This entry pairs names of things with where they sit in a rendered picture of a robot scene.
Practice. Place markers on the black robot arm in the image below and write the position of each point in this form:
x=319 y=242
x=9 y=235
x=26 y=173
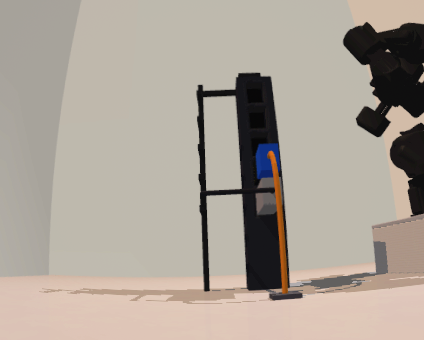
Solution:
x=368 y=47

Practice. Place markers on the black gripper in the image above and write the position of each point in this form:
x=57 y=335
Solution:
x=373 y=121

